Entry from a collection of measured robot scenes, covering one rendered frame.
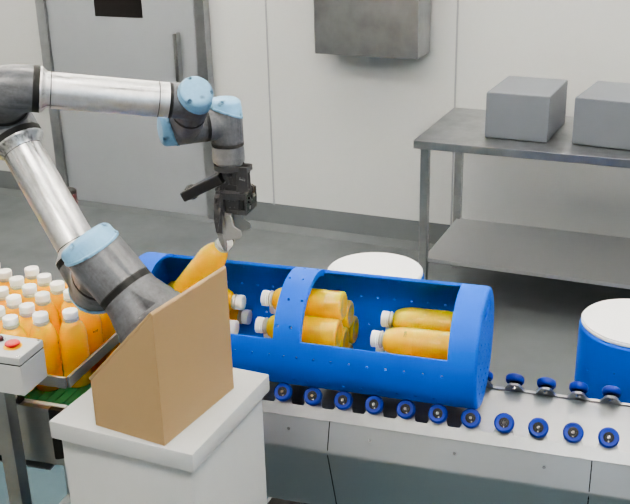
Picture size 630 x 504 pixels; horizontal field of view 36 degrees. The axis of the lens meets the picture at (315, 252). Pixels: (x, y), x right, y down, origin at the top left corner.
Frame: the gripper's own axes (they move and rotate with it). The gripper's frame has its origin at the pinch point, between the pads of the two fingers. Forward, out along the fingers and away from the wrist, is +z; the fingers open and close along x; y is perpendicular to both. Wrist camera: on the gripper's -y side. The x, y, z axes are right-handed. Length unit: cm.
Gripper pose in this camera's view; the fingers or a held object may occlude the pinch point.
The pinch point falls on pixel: (226, 242)
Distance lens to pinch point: 234.6
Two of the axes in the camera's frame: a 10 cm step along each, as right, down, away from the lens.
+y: 9.5, 0.9, -2.9
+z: 0.3, 9.3, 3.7
